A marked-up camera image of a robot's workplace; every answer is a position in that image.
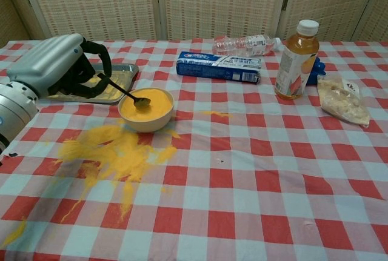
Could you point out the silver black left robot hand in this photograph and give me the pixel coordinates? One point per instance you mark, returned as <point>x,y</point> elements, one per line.
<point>45,64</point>

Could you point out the dark metal spoon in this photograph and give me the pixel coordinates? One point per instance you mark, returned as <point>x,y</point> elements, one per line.
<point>142,102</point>

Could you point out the yellow powder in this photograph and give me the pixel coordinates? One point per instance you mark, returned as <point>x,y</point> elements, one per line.
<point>121,152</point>

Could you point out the beige round bowl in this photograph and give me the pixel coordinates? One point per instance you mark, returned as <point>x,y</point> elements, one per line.
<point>145,125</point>

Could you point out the yellow food scrap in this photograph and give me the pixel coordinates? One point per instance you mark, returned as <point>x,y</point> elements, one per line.
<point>216,113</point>

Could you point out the rectangular metal tray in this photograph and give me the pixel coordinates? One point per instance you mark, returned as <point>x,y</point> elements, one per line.
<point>124,73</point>

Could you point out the small black debris piece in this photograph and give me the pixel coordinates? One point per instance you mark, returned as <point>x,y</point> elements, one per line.
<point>12,154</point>

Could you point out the beige woven folding screen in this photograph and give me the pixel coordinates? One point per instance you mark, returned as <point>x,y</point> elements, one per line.
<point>182,0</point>

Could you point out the blue white toothpaste box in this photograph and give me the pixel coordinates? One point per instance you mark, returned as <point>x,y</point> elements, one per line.
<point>212,68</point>

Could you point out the clear plastic water bottle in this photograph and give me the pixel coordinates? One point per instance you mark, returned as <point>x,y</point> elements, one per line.
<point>239,46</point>

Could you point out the red white checkered tablecloth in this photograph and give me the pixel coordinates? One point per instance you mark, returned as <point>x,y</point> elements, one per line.
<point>242,182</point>

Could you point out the orange tea bottle white cap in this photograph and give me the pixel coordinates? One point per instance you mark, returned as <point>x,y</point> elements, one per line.
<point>295,67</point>

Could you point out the blue plastic object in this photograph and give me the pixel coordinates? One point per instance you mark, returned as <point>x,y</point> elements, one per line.
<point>316,71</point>

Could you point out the clear snack bag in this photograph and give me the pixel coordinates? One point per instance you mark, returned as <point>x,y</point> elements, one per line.
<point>342,102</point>

